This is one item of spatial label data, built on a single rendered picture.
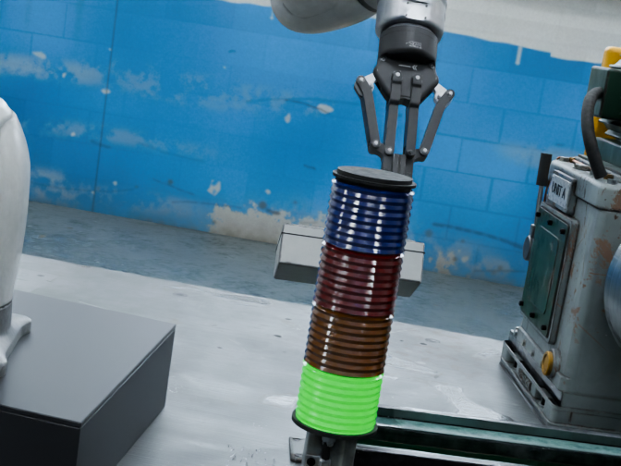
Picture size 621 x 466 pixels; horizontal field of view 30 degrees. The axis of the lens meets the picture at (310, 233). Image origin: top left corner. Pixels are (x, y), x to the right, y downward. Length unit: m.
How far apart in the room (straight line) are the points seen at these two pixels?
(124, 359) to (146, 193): 5.65
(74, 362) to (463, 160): 5.50
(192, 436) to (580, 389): 0.57
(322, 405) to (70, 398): 0.43
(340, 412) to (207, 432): 0.65
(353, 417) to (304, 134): 5.95
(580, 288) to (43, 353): 0.75
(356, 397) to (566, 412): 0.89
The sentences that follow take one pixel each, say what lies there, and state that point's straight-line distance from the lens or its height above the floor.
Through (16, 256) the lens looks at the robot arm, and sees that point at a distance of 1.28.
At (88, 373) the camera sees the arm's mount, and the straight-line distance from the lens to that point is 1.29.
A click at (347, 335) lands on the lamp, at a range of 0.82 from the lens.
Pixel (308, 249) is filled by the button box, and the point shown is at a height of 1.06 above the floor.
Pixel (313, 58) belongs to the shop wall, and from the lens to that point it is 6.73.
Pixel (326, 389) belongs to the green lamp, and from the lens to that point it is 0.83.
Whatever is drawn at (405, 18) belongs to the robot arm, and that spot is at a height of 1.34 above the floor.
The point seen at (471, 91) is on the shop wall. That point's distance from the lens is 6.68.
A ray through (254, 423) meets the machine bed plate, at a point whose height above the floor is 0.80.
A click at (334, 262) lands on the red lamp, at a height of 1.15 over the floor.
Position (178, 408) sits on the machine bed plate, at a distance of 1.54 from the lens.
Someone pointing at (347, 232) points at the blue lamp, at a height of 1.18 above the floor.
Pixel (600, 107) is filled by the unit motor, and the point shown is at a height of 1.26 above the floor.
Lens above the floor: 1.32
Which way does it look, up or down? 10 degrees down
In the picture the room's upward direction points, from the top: 9 degrees clockwise
